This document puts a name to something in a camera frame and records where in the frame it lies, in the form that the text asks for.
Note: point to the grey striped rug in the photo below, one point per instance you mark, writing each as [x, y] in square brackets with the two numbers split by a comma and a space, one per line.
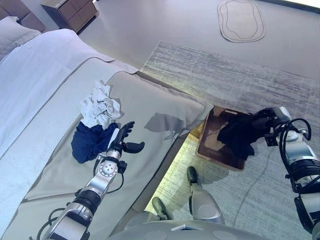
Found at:
[225, 75]

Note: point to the silver right robot leg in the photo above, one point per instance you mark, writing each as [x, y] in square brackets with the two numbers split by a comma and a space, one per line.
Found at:
[203, 202]

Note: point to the brown wooden nightstand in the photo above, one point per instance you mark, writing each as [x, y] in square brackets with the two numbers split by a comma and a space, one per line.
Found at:
[72, 15]

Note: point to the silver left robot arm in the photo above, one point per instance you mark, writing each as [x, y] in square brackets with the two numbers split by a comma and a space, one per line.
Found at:
[100, 182]

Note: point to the brown upholstered bed frame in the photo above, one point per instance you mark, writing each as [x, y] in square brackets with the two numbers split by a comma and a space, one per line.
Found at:
[30, 20]

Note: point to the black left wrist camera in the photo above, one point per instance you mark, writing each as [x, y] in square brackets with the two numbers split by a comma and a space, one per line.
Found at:
[122, 167]

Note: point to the dark blue garment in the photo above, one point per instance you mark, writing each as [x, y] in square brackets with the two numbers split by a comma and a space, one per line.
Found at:
[85, 145]

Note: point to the beige pillow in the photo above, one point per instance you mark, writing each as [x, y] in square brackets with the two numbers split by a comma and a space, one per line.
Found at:
[15, 35]

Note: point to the white garment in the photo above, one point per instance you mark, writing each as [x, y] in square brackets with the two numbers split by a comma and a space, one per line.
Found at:
[100, 105]

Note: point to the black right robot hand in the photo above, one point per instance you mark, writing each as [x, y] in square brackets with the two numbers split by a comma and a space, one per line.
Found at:
[272, 116]

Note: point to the white duvet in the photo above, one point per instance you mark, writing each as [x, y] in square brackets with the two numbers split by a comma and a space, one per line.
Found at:
[37, 75]

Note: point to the brown wicker basket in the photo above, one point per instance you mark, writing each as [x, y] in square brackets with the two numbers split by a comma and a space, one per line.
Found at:
[212, 130]

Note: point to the grey robot torso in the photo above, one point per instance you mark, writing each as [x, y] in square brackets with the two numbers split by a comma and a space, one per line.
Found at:
[187, 233]

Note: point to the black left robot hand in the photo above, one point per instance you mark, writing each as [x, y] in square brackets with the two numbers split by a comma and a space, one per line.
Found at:
[117, 141]

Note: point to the black garment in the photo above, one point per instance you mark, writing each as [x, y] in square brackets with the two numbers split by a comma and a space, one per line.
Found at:
[237, 135]

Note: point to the small beige oval mat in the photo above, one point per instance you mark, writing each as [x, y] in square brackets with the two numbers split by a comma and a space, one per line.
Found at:
[240, 22]

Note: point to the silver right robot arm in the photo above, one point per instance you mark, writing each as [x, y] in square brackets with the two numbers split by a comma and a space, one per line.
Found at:
[300, 150]

